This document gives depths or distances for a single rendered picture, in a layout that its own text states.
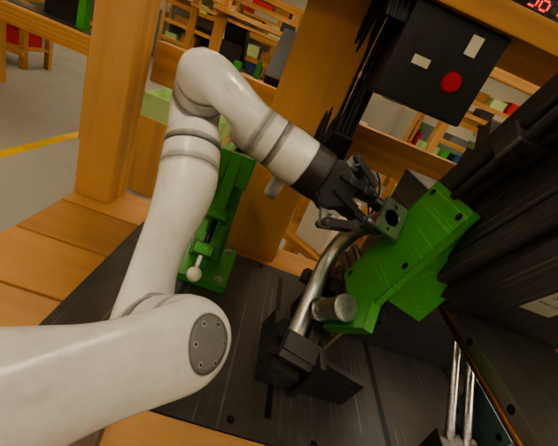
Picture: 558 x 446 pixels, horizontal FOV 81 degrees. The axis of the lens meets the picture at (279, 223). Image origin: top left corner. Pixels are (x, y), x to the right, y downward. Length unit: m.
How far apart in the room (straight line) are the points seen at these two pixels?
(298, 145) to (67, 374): 0.34
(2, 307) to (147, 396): 0.40
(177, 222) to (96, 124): 0.53
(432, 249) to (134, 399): 0.35
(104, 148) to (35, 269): 0.32
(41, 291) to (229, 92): 0.45
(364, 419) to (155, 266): 0.42
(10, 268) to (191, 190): 0.42
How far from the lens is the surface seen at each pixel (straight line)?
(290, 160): 0.44
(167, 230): 0.38
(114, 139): 0.86
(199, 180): 0.38
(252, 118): 0.44
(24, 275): 0.71
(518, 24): 0.70
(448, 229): 0.45
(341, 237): 0.58
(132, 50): 0.81
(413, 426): 0.70
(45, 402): 0.25
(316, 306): 0.51
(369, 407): 0.66
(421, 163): 0.91
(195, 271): 0.63
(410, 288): 0.49
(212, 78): 0.43
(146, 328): 0.29
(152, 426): 0.51
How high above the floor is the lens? 1.34
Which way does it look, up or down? 25 degrees down
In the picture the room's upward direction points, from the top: 23 degrees clockwise
